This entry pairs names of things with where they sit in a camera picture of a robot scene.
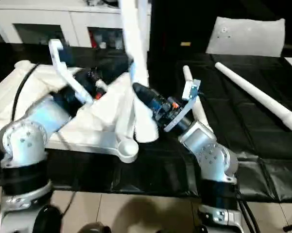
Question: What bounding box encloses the white glass-door cabinet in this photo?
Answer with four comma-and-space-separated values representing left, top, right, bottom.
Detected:
0, 0, 153, 49

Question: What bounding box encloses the black work mat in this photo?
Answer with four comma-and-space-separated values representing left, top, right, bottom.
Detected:
0, 42, 292, 203

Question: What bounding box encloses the black tall cabinet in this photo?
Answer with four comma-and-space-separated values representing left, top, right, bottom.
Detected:
150, 0, 217, 55

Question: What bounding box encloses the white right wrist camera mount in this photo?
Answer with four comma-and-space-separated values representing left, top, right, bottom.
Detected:
164, 79, 202, 133

